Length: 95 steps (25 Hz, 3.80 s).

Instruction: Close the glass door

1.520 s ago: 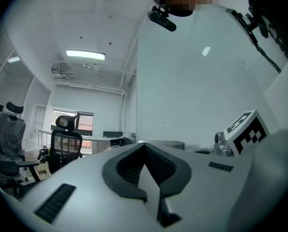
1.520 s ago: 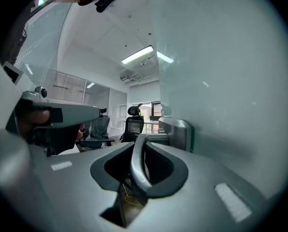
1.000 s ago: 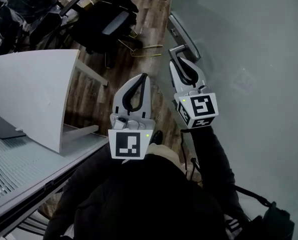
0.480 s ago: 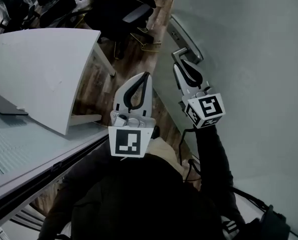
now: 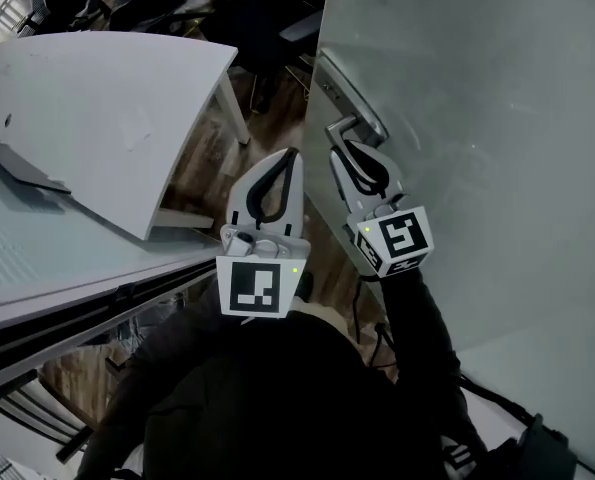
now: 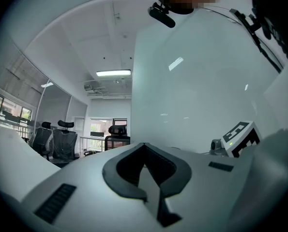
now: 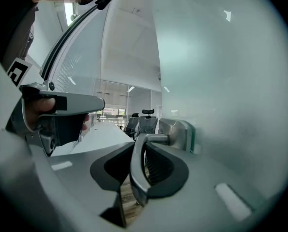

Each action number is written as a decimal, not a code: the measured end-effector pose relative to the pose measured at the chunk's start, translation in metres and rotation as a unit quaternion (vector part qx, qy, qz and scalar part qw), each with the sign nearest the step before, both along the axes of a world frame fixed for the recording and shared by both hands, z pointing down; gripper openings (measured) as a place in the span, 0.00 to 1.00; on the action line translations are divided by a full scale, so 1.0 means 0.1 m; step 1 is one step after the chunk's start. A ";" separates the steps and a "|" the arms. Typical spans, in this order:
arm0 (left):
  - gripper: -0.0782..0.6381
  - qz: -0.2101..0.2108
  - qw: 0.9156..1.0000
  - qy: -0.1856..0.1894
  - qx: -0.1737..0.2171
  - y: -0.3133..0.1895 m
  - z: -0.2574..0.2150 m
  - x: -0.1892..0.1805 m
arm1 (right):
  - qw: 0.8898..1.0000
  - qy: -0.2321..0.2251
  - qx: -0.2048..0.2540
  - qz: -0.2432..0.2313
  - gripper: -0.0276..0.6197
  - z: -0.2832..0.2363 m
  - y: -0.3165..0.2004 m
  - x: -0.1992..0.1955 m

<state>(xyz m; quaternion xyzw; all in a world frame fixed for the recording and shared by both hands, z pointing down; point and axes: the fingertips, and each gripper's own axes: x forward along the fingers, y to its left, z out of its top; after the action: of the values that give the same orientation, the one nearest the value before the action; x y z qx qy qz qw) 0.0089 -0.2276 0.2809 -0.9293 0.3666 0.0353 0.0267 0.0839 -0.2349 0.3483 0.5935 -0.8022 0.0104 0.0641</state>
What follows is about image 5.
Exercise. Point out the glass partition with blinds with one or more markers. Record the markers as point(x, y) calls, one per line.
point(52, 248)

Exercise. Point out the white desk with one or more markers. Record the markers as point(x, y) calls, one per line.
point(92, 118)

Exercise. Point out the person's left forearm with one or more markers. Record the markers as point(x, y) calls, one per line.
point(177, 348)

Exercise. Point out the person's dark-clothed torso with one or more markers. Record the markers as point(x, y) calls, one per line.
point(287, 408)

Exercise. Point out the frosted glass door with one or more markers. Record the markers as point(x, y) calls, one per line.
point(502, 168)

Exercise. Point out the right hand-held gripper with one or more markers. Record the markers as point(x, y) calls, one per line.
point(402, 238)

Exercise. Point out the person's right forearm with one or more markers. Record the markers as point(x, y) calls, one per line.
point(417, 318)

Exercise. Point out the yellow metal chair frame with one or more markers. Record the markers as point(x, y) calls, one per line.
point(299, 75)

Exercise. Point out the person's black shoe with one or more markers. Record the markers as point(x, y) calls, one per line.
point(304, 285)

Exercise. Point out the black waist pack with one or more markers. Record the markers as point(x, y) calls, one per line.
point(542, 453)

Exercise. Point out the plastic-wrapped black office chair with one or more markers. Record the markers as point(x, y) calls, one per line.
point(142, 3)

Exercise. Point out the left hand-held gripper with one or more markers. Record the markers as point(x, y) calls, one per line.
point(254, 288)

